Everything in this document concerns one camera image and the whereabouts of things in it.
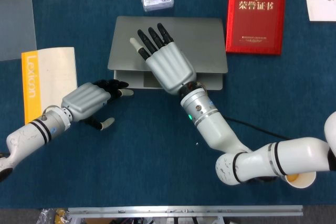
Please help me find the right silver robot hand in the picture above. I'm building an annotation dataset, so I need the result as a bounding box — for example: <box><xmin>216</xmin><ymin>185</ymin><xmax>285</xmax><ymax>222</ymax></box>
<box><xmin>130</xmin><ymin>23</ymin><xmax>197</xmax><ymax>95</ymax></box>

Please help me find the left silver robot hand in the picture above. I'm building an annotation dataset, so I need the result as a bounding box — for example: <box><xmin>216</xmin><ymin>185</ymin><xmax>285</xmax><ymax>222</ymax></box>
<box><xmin>62</xmin><ymin>79</ymin><xmax>134</xmax><ymax>131</ymax></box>

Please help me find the silver grey laptop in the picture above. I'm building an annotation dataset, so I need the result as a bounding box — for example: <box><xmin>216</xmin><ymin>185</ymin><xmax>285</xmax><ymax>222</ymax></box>
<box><xmin>108</xmin><ymin>15</ymin><xmax>228</xmax><ymax>91</ymax></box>

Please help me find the yellow white Lexicon book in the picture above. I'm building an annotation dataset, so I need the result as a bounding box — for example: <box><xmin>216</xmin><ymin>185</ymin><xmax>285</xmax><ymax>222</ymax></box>
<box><xmin>21</xmin><ymin>47</ymin><xmax>80</xmax><ymax>125</ymax></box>

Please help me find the teal felt table cloth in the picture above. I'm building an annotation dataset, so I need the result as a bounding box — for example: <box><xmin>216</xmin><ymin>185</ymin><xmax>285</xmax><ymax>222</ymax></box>
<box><xmin>0</xmin><ymin>0</ymin><xmax>336</xmax><ymax>210</ymax></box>

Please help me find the red certificate folder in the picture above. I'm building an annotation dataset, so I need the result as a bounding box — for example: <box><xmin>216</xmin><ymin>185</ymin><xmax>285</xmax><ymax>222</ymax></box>
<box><xmin>225</xmin><ymin>0</ymin><xmax>287</xmax><ymax>57</ymax></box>

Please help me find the grey flat folder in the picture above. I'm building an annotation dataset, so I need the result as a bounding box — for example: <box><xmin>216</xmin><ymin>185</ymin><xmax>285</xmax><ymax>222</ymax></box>
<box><xmin>0</xmin><ymin>0</ymin><xmax>38</xmax><ymax>62</ymax></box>

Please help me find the clear crumpled plastic wrap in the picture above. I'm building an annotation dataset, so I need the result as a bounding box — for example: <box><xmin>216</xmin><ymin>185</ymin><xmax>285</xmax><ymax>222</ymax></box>
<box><xmin>36</xmin><ymin>208</ymin><xmax>69</xmax><ymax>224</ymax></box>

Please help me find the white paper cup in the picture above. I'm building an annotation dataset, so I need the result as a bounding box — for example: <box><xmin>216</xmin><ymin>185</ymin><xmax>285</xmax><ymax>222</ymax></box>
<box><xmin>284</xmin><ymin>172</ymin><xmax>316</xmax><ymax>189</ymax></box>

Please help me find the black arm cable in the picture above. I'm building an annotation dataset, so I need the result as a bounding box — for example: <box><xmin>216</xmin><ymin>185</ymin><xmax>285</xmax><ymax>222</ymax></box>
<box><xmin>225</xmin><ymin>117</ymin><xmax>292</xmax><ymax>141</ymax></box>

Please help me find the aluminium profile rail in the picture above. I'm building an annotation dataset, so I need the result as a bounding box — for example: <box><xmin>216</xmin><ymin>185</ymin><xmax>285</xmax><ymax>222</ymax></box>
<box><xmin>68</xmin><ymin>205</ymin><xmax>304</xmax><ymax>218</ymax></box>

